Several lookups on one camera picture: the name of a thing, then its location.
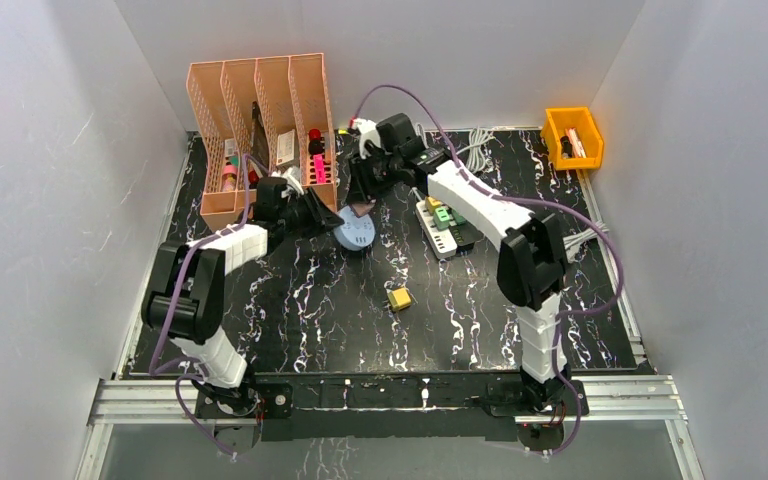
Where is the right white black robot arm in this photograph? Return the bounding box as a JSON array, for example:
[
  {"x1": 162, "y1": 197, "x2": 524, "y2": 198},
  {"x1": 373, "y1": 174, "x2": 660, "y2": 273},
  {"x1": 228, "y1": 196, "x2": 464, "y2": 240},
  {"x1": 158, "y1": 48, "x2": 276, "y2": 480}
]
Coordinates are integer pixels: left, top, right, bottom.
[{"x1": 347, "y1": 114, "x2": 569, "y2": 414}]

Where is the pink plug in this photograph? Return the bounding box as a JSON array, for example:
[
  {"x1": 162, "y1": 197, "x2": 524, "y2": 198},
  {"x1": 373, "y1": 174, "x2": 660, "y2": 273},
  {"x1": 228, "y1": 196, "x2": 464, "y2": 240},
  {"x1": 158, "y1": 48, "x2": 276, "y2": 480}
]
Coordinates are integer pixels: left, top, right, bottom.
[{"x1": 349, "y1": 203, "x2": 375, "y2": 218}]

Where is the right side white cable bundle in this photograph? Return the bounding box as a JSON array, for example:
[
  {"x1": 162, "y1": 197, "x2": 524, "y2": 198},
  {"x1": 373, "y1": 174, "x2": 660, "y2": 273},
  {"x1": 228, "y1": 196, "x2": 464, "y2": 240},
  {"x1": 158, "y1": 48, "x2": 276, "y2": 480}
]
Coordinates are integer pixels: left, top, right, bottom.
[{"x1": 566, "y1": 221, "x2": 611, "y2": 250}]

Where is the black power strip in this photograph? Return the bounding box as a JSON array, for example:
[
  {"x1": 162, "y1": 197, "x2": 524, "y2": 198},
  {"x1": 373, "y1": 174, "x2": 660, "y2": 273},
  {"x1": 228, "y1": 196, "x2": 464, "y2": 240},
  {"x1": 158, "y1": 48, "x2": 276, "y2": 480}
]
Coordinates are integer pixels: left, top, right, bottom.
[{"x1": 449, "y1": 223, "x2": 484, "y2": 254}]

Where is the yellow plug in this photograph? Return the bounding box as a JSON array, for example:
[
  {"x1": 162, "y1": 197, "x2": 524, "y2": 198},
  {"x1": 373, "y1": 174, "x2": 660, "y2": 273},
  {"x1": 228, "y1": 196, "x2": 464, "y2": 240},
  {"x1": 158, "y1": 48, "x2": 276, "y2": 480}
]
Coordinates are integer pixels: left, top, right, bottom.
[
  {"x1": 387, "y1": 287, "x2": 412, "y2": 312},
  {"x1": 424, "y1": 196, "x2": 442, "y2": 214}
]

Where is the bundled white cable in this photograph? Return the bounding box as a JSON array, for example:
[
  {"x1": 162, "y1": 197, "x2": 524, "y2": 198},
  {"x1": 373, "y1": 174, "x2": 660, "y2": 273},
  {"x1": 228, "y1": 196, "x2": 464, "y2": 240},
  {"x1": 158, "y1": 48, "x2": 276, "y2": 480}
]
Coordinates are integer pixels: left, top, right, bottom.
[{"x1": 456, "y1": 127, "x2": 498, "y2": 167}]

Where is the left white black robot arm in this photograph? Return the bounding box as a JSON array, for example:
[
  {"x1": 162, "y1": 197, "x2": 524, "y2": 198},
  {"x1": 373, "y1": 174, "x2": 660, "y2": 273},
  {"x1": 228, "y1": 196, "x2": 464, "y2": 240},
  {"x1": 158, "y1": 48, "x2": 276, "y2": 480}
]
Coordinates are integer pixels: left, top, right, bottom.
[{"x1": 140, "y1": 177, "x2": 344, "y2": 416}]

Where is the aluminium base frame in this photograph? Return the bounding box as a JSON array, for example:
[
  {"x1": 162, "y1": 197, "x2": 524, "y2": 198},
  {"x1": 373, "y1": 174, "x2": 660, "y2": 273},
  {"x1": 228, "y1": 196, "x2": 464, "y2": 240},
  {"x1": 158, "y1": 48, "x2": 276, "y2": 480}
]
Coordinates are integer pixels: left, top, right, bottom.
[{"x1": 77, "y1": 372, "x2": 703, "y2": 479}]

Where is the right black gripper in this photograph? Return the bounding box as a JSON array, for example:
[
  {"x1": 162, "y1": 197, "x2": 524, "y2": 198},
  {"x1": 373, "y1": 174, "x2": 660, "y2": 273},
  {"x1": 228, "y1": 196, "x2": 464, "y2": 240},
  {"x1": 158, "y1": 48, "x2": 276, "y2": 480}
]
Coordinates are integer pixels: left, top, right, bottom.
[{"x1": 348, "y1": 145, "x2": 404, "y2": 203}]

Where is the pink file organizer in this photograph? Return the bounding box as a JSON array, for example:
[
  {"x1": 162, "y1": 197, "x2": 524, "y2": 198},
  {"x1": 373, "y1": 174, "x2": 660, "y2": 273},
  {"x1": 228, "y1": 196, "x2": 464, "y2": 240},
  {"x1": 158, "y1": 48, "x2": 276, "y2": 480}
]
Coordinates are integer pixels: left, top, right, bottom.
[{"x1": 186, "y1": 53, "x2": 338, "y2": 231}]

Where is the white power strip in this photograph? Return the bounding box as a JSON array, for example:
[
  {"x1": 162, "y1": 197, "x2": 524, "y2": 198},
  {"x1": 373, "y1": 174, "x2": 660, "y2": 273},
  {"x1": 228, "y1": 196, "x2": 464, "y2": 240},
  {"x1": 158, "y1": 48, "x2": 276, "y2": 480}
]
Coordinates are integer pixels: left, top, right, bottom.
[{"x1": 415, "y1": 200, "x2": 458, "y2": 260}]

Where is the green plug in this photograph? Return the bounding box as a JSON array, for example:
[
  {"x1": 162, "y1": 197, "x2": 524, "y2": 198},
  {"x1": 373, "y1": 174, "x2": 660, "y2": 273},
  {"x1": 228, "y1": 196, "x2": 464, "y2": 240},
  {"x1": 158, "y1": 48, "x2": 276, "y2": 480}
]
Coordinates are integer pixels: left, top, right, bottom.
[{"x1": 433, "y1": 206, "x2": 456, "y2": 231}]

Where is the round blue power socket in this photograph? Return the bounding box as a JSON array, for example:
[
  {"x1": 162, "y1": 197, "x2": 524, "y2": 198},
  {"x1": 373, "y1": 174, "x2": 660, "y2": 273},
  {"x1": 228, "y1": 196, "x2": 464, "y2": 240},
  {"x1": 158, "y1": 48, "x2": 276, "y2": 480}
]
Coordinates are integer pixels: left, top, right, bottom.
[{"x1": 333, "y1": 206, "x2": 376, "y2": 252}]

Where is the orange storage bin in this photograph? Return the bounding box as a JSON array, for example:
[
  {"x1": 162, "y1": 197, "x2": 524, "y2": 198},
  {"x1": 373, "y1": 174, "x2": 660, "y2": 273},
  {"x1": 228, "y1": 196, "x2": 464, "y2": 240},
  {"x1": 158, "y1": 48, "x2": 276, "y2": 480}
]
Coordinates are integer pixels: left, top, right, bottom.
[{"x1": 541, "y1": 107, "x2": 604, "y2": 171}]

